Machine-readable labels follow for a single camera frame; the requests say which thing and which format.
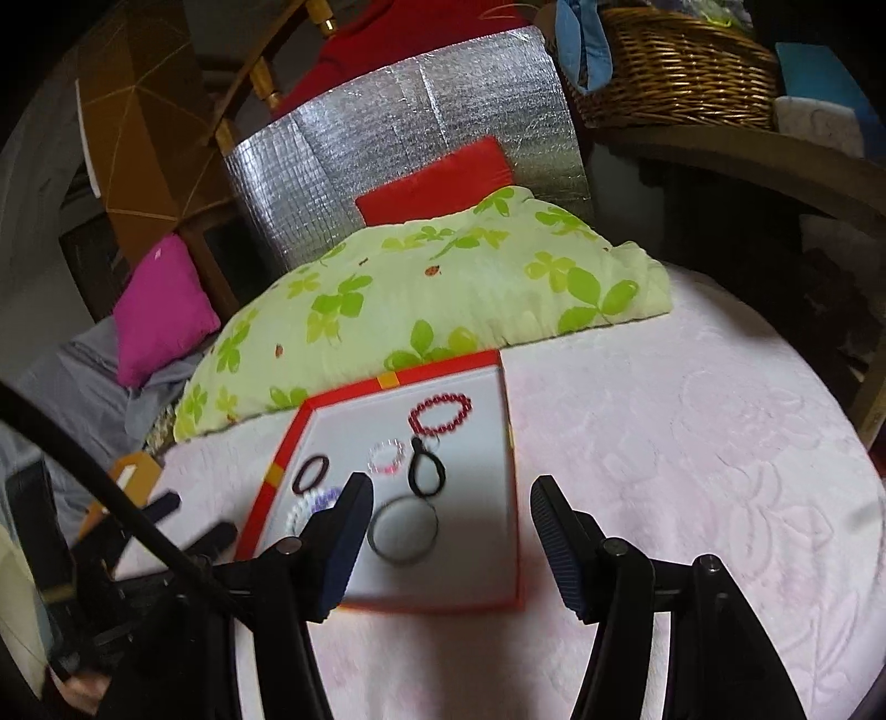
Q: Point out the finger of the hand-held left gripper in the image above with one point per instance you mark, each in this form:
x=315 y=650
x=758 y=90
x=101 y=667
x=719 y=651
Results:
x=163 y=509
x=214 y=540

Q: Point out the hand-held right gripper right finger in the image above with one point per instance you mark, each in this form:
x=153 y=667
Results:
x=554 y=554

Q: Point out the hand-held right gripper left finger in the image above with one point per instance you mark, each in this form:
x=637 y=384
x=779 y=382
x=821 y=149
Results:
x=342 y=547

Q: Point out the silver bangle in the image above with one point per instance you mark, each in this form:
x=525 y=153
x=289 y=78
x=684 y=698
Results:
x=372 y=536

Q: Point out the red-rimmed white tray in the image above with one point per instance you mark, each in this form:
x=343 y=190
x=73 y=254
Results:
x=477 y=484

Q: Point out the orange cardboard box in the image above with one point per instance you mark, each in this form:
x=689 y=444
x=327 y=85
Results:
x=138 y=478

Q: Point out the grey cloth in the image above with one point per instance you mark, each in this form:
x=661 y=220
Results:
x=76 y=388

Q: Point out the pink blanket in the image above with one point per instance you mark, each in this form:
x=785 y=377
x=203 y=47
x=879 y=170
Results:
x=692 y=450

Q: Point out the magenta pillow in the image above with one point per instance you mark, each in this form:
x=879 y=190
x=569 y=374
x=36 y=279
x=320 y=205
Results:
x=163 y=311

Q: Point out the green leaf print pillow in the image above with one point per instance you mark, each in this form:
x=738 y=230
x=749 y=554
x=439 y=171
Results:
x=450 y=291

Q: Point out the orange lined board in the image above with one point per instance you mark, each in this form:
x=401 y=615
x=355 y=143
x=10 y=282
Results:
x=138 y=138

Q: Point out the red cushion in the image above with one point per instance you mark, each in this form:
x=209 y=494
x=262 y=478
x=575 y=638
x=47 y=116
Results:
x=436 y=183

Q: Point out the curved wooden table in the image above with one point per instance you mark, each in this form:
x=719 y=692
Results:
x=747 y=166

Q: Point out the wooden chair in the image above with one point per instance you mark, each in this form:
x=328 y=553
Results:
x=259 y=76

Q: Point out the silver foil mat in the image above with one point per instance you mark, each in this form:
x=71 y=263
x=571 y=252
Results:
x=415 y=104

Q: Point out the wicker basket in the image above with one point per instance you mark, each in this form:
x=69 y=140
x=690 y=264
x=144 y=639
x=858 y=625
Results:
x=678 y=76

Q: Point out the white foam block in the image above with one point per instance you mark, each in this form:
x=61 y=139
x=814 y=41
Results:
x=810 y=121

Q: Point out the red cloth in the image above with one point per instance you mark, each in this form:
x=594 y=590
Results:
x=387 y=41

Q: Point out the blue cloth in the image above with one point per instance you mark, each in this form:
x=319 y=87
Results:
x=581 y=41

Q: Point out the blue box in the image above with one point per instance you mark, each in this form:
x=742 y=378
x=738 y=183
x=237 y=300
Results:
x=824 y=83

